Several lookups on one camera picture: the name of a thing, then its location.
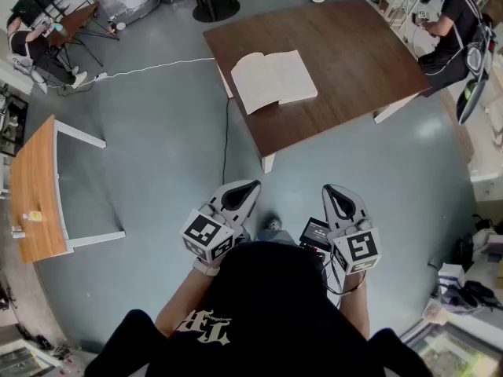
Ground brown table black tripod legs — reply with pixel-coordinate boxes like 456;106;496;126
58;1;121;68

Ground person's black printed t-shirt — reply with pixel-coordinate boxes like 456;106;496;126
84;241;433;377

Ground thick paperback book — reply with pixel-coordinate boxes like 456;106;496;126
229;49;318;116

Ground black floor cable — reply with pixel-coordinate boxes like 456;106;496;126
222;96;232;186

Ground person's right forearm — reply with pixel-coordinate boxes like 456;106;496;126
337;273;371;341

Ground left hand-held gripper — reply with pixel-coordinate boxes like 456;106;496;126
179;179;262;263

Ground light wooden desk white frame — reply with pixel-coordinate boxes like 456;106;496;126
9;114;127;265

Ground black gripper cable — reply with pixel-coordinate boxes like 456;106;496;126
320;255;369;298

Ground person's blue jeans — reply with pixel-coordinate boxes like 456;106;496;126
255;228;299;247

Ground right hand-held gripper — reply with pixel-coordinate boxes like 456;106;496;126
321;184;383;276

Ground white floor cable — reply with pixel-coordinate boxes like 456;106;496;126
58;56;216;92

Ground black waist-worn device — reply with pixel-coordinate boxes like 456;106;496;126
299;217;333;253

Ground black bag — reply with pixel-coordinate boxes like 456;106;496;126
451;280;498;312

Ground person's grey perforated shoe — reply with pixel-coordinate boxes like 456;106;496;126
263;214;285;232

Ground dark wooden table white legs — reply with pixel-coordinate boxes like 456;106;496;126
202;0;433;174

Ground white box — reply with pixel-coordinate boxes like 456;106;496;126
438;263;467;290

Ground person's left forearm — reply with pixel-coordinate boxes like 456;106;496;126
154;267;219;339

